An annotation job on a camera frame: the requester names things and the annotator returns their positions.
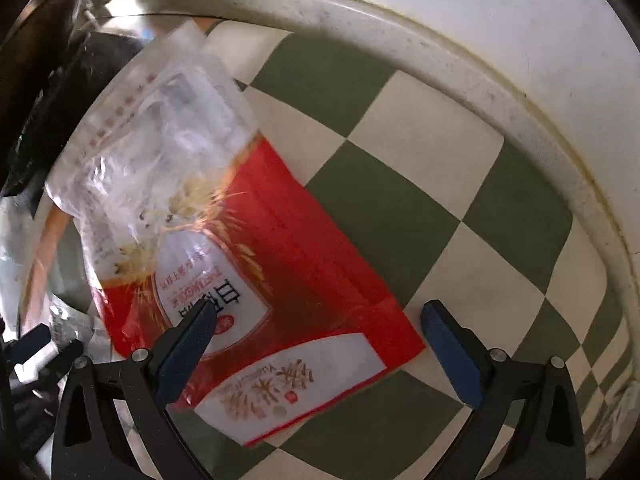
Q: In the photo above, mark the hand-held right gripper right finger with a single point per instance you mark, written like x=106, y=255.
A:
x=447, y=350

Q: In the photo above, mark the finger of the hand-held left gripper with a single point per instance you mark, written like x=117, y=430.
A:
x=45, y=355

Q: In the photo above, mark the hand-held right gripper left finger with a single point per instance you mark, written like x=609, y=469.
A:
x=185, y=355

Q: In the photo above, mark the red and white plastic bag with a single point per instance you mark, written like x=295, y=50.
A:
x=300, y=260

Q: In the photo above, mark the clear plastic bag with paper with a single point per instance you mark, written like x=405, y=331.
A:
x=22, y=265

